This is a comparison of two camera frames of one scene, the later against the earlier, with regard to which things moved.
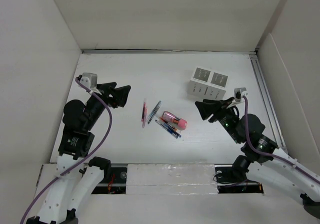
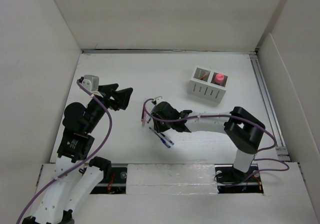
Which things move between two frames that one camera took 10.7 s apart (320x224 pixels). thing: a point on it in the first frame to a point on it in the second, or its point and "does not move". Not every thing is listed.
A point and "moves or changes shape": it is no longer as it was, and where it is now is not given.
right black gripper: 208,106 to 159,127
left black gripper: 120,93 does not move
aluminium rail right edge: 266,96 does not move
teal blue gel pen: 159,102 does not move
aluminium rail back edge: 249,50 does not move
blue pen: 171,129 to 166,138
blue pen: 167,129 to 161,138
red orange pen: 169,124 moves or changes shape
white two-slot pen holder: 208,83 does not move
